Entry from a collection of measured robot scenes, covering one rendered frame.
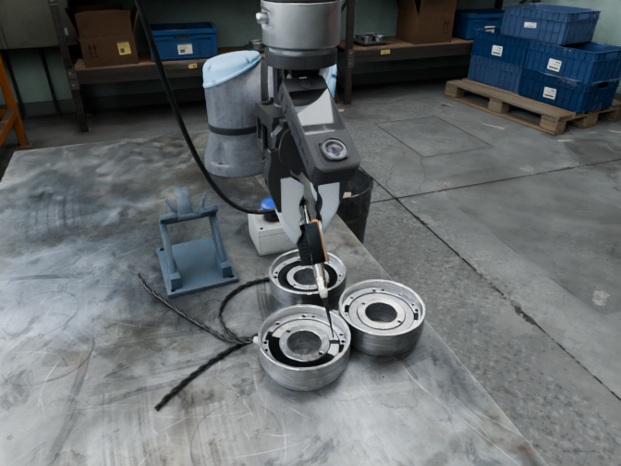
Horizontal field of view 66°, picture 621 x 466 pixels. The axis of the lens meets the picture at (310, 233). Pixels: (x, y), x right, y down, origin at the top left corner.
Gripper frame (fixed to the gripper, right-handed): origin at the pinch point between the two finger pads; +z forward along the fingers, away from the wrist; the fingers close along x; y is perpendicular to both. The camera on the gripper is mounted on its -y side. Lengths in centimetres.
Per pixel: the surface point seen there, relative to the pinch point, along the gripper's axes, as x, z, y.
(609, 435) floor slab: -96, 93, 5
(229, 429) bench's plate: 13.6, 13.2, -11.9
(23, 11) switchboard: 64, 13, 378
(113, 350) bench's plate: 23.8, 13.2, 4.1
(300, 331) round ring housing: 2.8, 10.4, -4.2
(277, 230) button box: -1.6, 9.1, 16.7
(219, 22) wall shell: -80, 29, 395
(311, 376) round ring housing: 4.3, 10.2, -11.2
